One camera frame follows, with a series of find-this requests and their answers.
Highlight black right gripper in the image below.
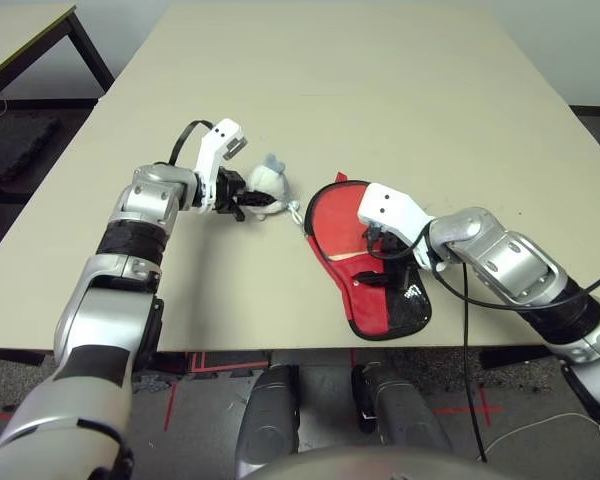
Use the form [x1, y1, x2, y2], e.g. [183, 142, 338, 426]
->
[355, 232, 414, 287]

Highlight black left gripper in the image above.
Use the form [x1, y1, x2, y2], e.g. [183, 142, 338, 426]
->
[213, 167, 277, 224]

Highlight white grey plush charm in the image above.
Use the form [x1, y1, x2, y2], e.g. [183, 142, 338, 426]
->
[242, 153, 306, 231]

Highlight red black paddle case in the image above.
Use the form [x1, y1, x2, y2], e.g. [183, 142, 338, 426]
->
[303, 172, 434, 342]

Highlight grey robot right leg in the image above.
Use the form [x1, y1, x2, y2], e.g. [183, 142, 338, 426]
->
[352, 362, 454, 454]

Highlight grey robot leg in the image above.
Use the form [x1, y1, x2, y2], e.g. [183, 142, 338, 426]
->
[352, 362, 454, 454]
[235, 364, 301, 474]

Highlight grey robot left leg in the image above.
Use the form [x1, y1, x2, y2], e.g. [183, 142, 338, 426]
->
[235, 364, 301, 474]

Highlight grey robot torso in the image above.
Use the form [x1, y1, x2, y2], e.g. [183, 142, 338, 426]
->
[239, 444, 511, 480]

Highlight black foam mat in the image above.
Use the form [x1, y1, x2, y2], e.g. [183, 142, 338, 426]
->
[0, 115, 64, 184]

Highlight black-framed side table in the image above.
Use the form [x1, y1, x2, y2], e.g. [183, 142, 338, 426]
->
[0, 4, 116, 109]

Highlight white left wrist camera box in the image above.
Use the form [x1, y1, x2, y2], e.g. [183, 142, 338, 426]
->
[194, 118, 249, 216]

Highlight black left camera cable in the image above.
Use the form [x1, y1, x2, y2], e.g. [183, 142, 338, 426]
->
[168, 119, 216, 169]

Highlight white floor cable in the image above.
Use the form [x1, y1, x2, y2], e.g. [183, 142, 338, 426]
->
[482, 412, 600, 461]

